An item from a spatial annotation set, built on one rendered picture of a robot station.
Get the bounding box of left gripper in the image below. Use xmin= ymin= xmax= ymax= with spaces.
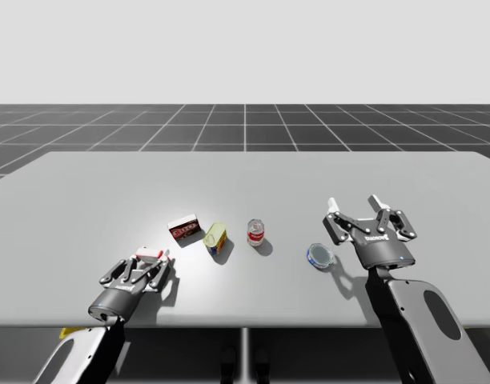
xmin=87 ymin=249 xmax=175 ymax=323

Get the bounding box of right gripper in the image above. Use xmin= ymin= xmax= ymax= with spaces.
xmin=322 ymin=194 xmax=418 ymax=270

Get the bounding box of red and white carton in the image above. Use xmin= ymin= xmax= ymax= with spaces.
xmin=135 ymin=246 xmax=165 ymax=264

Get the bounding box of blue flat can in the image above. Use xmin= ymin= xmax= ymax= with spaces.
xmin=307 ymin=242 xmax=335 ymax=270

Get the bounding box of brown and red carton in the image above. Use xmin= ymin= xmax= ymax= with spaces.
xmin=167 ymin=214 xmax=204 ymax=248

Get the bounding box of green and blue rectangular can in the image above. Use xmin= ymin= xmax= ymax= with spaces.
xmin=203 ymin=222 xmax=229 ymax=256

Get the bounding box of red and white can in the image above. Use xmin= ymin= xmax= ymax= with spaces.
xmin=246 ymin=218 xmax=266 ymax=247

